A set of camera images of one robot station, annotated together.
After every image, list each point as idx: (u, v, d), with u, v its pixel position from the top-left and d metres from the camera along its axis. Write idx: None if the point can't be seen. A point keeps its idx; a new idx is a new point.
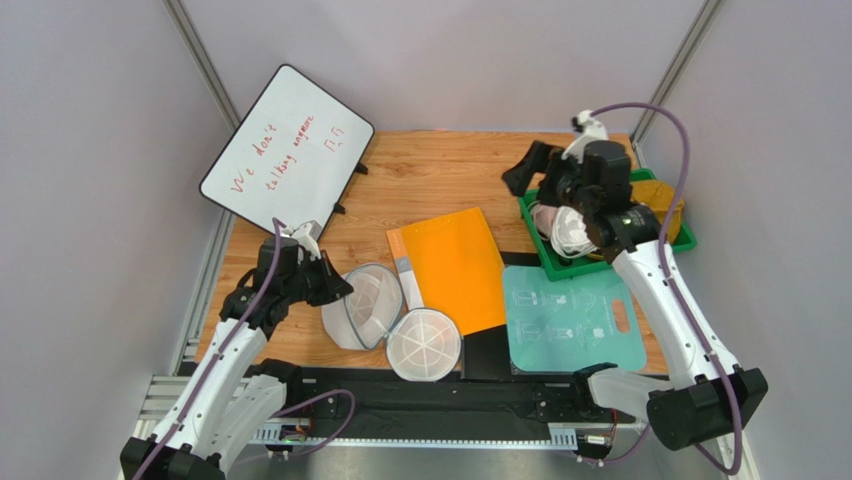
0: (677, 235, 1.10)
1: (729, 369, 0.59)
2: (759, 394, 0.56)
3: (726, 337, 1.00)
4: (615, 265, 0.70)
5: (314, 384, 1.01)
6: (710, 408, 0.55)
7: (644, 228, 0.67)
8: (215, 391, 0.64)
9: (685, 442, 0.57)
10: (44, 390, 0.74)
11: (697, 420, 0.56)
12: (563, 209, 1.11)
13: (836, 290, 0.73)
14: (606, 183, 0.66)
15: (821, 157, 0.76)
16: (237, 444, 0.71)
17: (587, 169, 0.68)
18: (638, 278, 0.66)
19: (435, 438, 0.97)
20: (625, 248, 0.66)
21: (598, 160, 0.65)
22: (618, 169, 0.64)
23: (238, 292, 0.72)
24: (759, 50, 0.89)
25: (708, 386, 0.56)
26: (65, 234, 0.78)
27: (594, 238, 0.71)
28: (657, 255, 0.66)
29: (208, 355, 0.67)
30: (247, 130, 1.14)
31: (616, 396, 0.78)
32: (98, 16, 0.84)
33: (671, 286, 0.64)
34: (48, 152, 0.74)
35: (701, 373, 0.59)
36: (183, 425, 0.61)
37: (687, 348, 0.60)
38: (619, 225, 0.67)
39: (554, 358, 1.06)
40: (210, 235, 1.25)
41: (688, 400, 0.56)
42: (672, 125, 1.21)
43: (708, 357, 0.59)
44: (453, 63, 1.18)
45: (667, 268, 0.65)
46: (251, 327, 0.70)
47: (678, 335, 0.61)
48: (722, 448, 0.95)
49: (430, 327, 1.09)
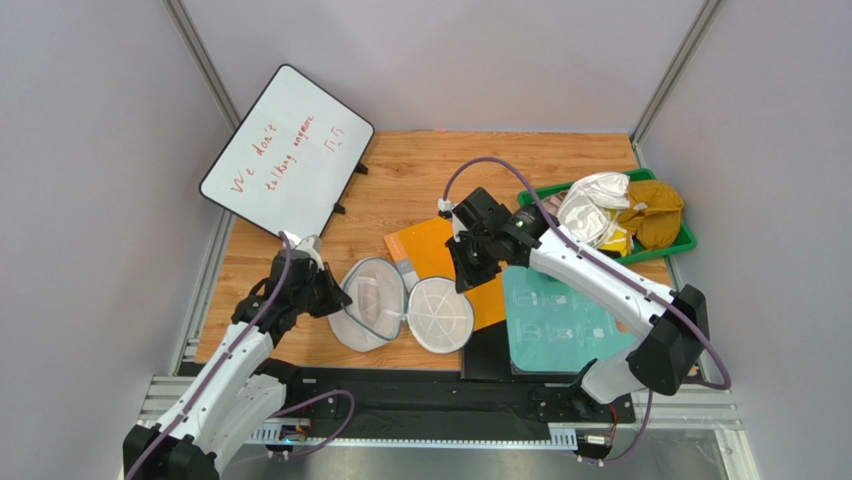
0: (674, 236, 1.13)
1: (667, 295, 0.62)
2: (701, 300, 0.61)
3: (727, 338, 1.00)
4: (533, 265, 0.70)
5: (314, 384, 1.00)
6: (672, 340, 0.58)
7: (537, 220, 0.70)
8: (221, 387, 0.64)
9: (676, 382, 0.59)
10: (45, 389, 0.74)
11: (676, 359, 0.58)
12: (563, 210, 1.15)
13: (836, 291, 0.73)
14: (480, 210, 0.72)
15: (823, 157, 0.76)
16: (233, 445, 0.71)
17: (462, 220, 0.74)
18: (554, 263, 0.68)
19: (435, 438, 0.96)
20: (530, 246, 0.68)
21: (463, 206, 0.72)
22: (480, 197, 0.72)
23: (250, 298, 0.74)
24: (760, 50, 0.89)
25: (663, 324, 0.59)
26: (65, 234, 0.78)
27: (502, 255, 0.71)
28: (558, 238, 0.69)
29: (217, 352, 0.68)
30: (247, 130, 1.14)
31: (610, 384, 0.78)
32: (97, 16, 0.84)
33: (586, 256, 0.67)
34: (46, 152, 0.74)
35: (652, 312, 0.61)
36: (187, 417, 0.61)
37: (629, 299, 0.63)
38: (513, 228, 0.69)
39: (553, 357, 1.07)
40: (210, 235, 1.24)
41: (657, 346, 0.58)
42: (672, 125, 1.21)
43: (648, 297, 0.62)
44: (453, 63, 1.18)
45: (572, 246, 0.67)
46: (260, 331, 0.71)
47: (617, 292, 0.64)
48: (722, 448, 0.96)
49: (434, 294, 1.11)
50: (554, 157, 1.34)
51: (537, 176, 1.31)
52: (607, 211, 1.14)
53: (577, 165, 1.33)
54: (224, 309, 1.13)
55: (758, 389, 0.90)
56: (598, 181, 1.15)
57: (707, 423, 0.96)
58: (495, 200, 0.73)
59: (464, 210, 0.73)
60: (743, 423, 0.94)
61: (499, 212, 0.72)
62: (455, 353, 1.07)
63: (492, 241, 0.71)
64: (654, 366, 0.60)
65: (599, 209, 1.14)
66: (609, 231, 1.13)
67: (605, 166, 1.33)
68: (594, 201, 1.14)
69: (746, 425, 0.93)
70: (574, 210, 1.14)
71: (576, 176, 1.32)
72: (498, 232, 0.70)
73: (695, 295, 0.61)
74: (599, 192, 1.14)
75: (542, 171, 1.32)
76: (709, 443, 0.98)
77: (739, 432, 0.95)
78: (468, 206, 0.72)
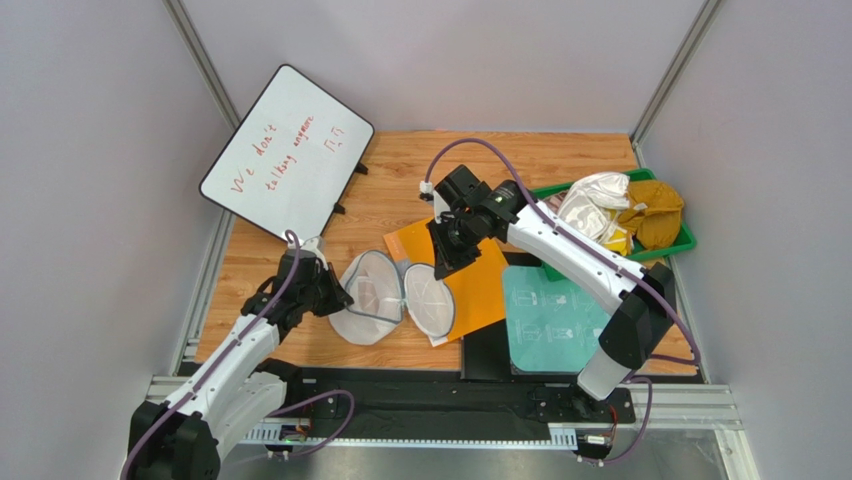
0: (674, 236, 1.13)
1: (637, 272, 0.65)
2: (670, 277, 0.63)
3: (727, 338, 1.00)
4: (511, 240, 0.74)
5: (314, 384, 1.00)
6: (641, 314, 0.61)
7: (515, 197, 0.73)
8: (229, 371, 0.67)
9: (642, 355, 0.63)
10: (44, 390, 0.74)
11: (643, 332, 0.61)
12: (563, 210, 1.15)
13: (836, 291, 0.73)
14: (461, 186, 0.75)
15: (823, 157, 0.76)
16: (234, 435, 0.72)
17: (446, 198, 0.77)
18: (531, 239, 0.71)
19: (435, 438, 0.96)
20: (509, 221, 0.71)
21: (445, 182, 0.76)
22: (464, 175, 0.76)
23: (258, 296, 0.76)
24: (760, 50, 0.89)
25: (632, 298, 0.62)
26: (64, 234, 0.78)
27: (482, 232, 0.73)
28: (536, 215, 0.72)
29: (227, 340, 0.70)
30: (247, 130, 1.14)
31: (605, 382, 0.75)
32: (97, 17, 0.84)
33: (560, 232, 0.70)
34: (46, 153, 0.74)
35: (622, 288, 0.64)
36: (196, 395, 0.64)
37: (601, 275, 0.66)
38: (490, 202, 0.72)
39: (553, 357, 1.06)
40: (210, 235, 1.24)
41: (625, 319, 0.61)
42: (672, 125, 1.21)
43: (618, 274, 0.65)
44: (453, 63, 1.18)
45: (548, 221, 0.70)
46: (269, 322, 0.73)
47: (589, 267, 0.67)
48: (721, 448, 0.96)
49: (421, 280, 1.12)
50: (554, 157, 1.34)
51: (537, 176, 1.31)
52: (607, 211, 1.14)
53: (577, 165, 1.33)
54: (225, 309, 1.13)
55: (758, 390, 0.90)
56: (598, 181, 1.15)
57: (706, 423, 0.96)
58: (478, 180, 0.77)
59: (448, 187, 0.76)
60: (743, 423, 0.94)
61: (480, 189, 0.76)
62: (455, 353, 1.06)
63: (470, 216, 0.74)
64: (623, 339, 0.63)
65: (599, 209, 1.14)
66: (609, 231, 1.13)
67: (605, 166, 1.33)
68: (594, 201, 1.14)
69: (746, 425, 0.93)
70: (574, 210, 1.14)
71: (576, 176, 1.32)
72: (478, 207, 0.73)
73: (666, 272, 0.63)
74: (600, 192, 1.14)
75: (542, 171, 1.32)
76: (708, 443, 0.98)
77: (739, 432, 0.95)
78: (450, 182, 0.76)
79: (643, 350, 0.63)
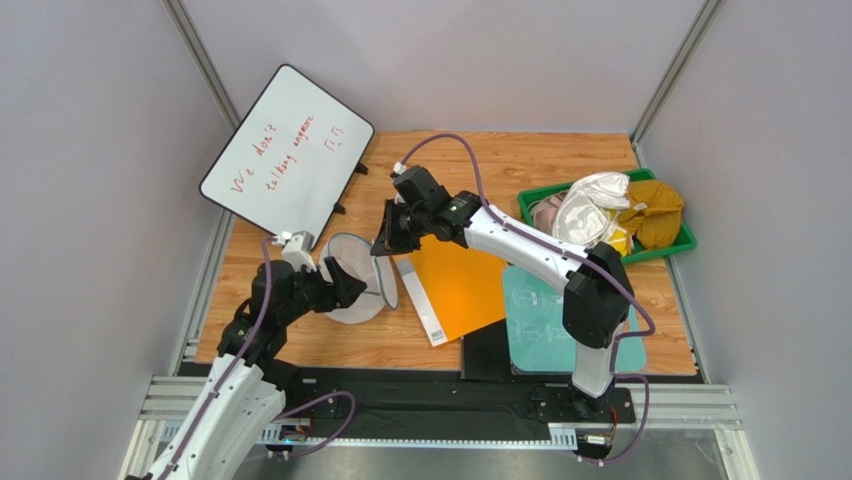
0: (674, 236, 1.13)
1: (581, 251, 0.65)
2: (613, 253, 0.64)
3: (727, 338, 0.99)
4: (472, 245, 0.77)
5: (314, 384, 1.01)
6: (586, 289, 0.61)
7: (470, 205, 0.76)
8: (210, 429, 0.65)
9: (602, 334, 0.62)
10: (44, 389, 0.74)
11: (594, 308, 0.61)
12: (563, 210, 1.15)
13: (836, 290, 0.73)
14: (421, 190, 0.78)
15: (821, 157, 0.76)
16: (230, 469, 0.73)
17: (404, 194, 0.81)
18: (486, 239, 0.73)
19: (435, 438, 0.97)
20: (463, 226, 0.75)
21: (405, 182, 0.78)
22: (422, 178, 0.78)
23: (235, 325, 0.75)
24: (760, 50, 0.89)
25: (577, 276, 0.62)
26: (65, 234, 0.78)
27: (443, 238, 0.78)
28: (488, 215, 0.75)
29: (203, 392, 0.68)
30: (247, 130, 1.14)
31: (593, 372, 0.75)
32: (98, 17, 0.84)
33: (511, 229, 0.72)
34: (46, 152, 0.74)
35: (568, 269, 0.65)
36: (178, 464, 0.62)
37: (549, 260, 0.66)
38: (449, 214, 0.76)
39: (554, 357, 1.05)
40: (210, 236, 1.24)
41: (573, 297, 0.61)
42: (672, 125, 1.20)
43: (565, 256, 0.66)
44: (452, 63, 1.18)
45: (499, 220, 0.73)
46: (246, 364, 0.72)
47: (537, 255, 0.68)
48: (722, 448, 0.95)
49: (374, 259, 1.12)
50: (554, 157, 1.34)
51: (537, 176, 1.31)
52: (607, 211, 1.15)
53: (577, 165, 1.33)
54: (224, 309, 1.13)
55: (759, 390, 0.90)
56: (598, 181, 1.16)
57: (706, 422, 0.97)
58: (437, 182, 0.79)
59: (407, 186, 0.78)
60: (743, 423, 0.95)
61: (439, 194, 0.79)
62: (455, 353, 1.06)
63: (427, 221, 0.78)
64: (580, 320, 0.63)
65: (599, 209, 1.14)
66: (609, 230, 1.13)
67: (605, 166, 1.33)
68: (594, 201, 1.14)
69: (746, 425, 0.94)
70: (574, 210, 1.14)
71: (576, 176, 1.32)
72: (436, 215, 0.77)
73: (605, 249, 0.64)
74: (600, 192, 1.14)
75: (542, 171, 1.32)
76: (709, 443, 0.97)
77: (739, 432, 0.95)
78: (410, 184, 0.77)
79: (602, 327, 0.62)
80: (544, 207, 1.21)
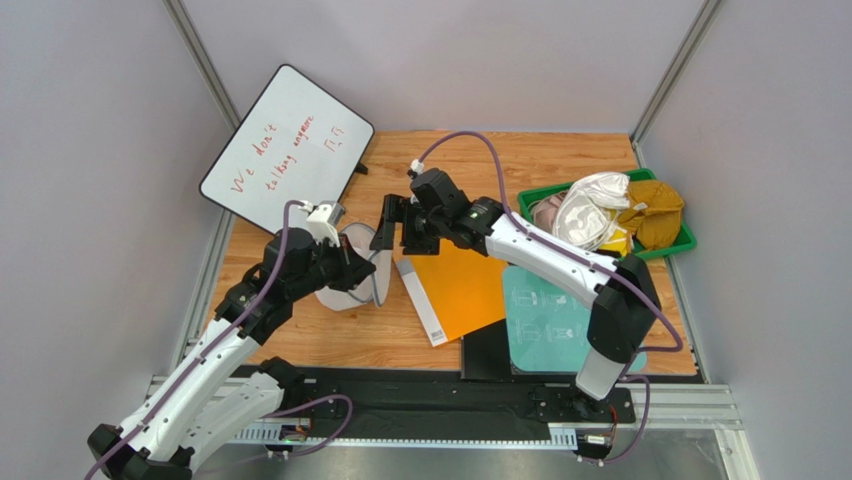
0: (674, 236, 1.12)
1: (610, 264, 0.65)
2: (642, 267, 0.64)
3: (727, 338, 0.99)
4: (492, 253, 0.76)
5: (314, 384, 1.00)
6: (617, 306, 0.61)
7: (491, 212, 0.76)
8: (187, 397, 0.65)
9: (630, 347, 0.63)
10: (43, 390, 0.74)
11: (624, 323, 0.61)
12: (563, 210, 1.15)
13: (836, 289, 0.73)
14: (441, 196, 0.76)
15: (822, 157, 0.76)
16: (216, 443, 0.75)
17: (422, 197, 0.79)
18: (508, 248, 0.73)
19: (435, 438, 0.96)
20: (484, 234, 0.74)
21: (426, 186, 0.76)
22: (443, 183, 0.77)
23: (239, 289, 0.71)
24: (761, 49, 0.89)
25: (608, 292, 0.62)
26: (63, 233, 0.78)
27: (463, 244, 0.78)
28: (510, 223, 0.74)
29: (190, 357, 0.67)
30: (248, 130, 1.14)
31: (606, 379, 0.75)
32: (97, 18, 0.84)
33: (534, 238, 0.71)
34: (45, 152, 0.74)
35: (596, 282, 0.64)
36: (147, 426, 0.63)
37: (576, 272, 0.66)
38: (470, 222, 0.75)
39: (554, 358, 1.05)
40: (210, 236, 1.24)
41: (604, 312, 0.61)
42: (672, 126, 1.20)
43: (593, 270, 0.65)
44: (452, 62, 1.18)
45: (524, 229, 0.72)
46: (240, 334, 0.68)
47: (565, 266, 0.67)
48: (721, 448, 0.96)
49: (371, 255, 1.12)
50: (554, 157, 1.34)
51: (537, 176, 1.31)
52: (607, 211, 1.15)
53: (577, 165, 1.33)
54: None
55: (758, 390, 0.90)
56: (598, 181, 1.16)
57: (706, 423, 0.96)
58: (457, 187, 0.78)
59: (426, 190, 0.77)
60: (743, 423, 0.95)
61: (459, 199, 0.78)
62: (454, 353, 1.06)
63: (444, 226, 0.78)
64: (608, 334, 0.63)
65: (599, 209, 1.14)
66: (609, 230, 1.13)
67: (605, 165, 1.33)
68: (595, 201, 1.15)
69: (746, 425, 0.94)
70: (574, 210, 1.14)
71: (576, 176, 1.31)
72: (456, 222, 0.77)
73: (634, 262, 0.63)
74: (599, 192, 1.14)
75: (542, 171, 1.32)
76: (708, 443, 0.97)
77: (739, 432, 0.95)
78: (430, 189, 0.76)
79: (629, 340, 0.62)
80: (544, 207, 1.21)
